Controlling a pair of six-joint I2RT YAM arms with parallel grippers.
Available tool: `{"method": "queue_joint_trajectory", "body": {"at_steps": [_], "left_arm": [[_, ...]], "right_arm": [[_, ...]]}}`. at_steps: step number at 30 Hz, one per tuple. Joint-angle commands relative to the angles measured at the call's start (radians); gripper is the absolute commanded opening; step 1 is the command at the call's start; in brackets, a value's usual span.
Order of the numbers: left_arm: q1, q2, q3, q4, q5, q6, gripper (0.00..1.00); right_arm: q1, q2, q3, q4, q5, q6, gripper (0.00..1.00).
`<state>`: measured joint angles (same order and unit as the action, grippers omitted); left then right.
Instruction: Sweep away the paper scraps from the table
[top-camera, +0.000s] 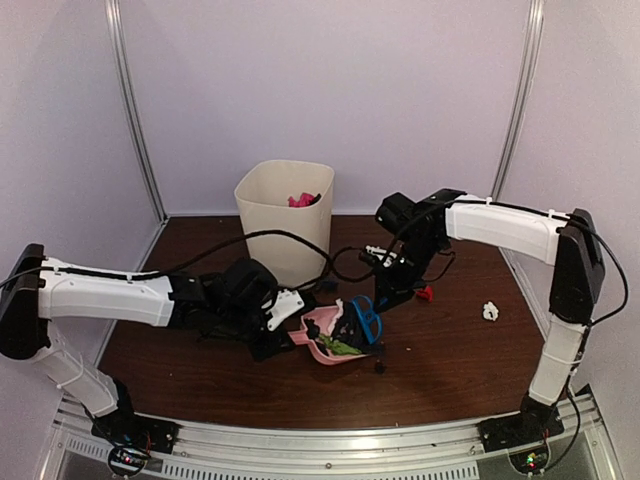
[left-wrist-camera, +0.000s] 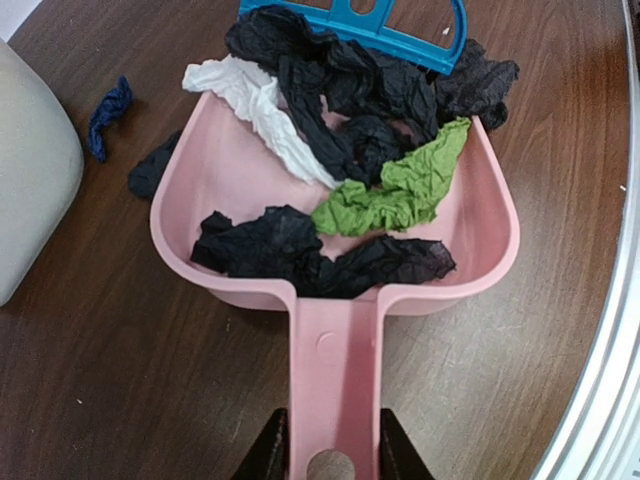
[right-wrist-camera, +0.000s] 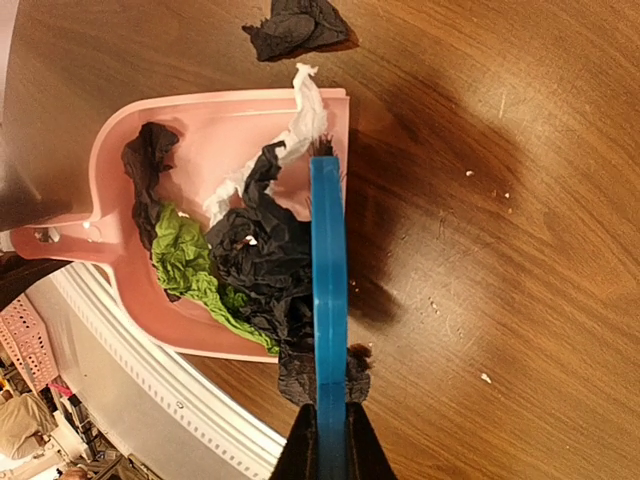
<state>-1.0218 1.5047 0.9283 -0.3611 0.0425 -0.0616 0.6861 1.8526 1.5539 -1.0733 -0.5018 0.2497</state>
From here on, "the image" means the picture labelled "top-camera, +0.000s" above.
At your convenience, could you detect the green paper scrap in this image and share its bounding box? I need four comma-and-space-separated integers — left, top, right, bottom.
319, 334, 362, 356

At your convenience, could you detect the white paper scrap front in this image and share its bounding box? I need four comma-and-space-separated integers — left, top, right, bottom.
334, 299, 345, 321

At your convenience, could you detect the white paper scrap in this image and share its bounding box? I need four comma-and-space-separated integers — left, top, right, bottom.
334, 299, 345, 321
482, 301, 499, 322

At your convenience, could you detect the aluminium front rail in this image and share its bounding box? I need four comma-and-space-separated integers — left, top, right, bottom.
49, 384, 624, 480

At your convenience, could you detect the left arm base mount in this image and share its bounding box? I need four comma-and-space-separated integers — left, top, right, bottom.
91, 379, 179, 454

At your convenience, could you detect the black paper scrap front-left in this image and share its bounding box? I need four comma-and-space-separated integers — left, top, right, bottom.
331, 316, 370, 351

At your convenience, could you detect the pink paper scrap left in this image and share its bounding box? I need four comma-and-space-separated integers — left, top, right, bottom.
288, 192, 322, 208

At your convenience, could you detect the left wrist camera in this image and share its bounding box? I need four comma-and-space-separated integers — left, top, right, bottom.
263, 289, 305, 332

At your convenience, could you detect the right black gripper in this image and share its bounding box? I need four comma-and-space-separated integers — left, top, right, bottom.
372, 234, 443, 314

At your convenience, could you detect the frame post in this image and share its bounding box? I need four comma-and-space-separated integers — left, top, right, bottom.
491, 0, 545, 200
105, 0, 168, 223

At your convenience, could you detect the right frame post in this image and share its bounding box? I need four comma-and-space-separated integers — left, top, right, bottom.
491, 0, 545, 200

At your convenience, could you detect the black paper scrap left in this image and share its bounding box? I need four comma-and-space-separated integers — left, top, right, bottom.
304, 318, 321, 341

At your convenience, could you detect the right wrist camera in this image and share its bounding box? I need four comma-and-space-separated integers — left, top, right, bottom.
359, 245, 397, 268

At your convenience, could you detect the left frame post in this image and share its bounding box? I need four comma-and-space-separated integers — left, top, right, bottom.
105, 0, 168, 223

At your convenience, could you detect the cream plastic waste bin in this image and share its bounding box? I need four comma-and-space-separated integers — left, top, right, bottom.
234, 160, 335, 287

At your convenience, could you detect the blue hand brush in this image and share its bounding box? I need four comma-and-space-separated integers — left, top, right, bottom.
350, 295, 383, 345

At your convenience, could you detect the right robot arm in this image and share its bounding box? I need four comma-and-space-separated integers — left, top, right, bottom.
372, 189, 606, 442

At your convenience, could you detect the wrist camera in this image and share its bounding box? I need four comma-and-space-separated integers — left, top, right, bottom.
263, 289, 305, 332
359, 245, 397, 268

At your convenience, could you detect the dark blue paper scrap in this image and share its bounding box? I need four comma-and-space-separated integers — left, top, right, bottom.
319, 281, 338, 292

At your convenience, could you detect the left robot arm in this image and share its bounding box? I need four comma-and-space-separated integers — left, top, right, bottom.
1, 244, 305, 444

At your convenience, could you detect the red paper scrap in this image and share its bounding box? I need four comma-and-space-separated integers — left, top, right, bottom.
416, 286, 434, 302

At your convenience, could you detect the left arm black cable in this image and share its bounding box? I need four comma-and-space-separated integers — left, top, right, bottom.
39, 229, 334, 291

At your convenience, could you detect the white paper scrap right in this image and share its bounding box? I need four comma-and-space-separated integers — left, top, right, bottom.
482, 301, 499, 322

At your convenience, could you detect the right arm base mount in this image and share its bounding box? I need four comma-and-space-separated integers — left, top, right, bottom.
477, 396, 564, 452

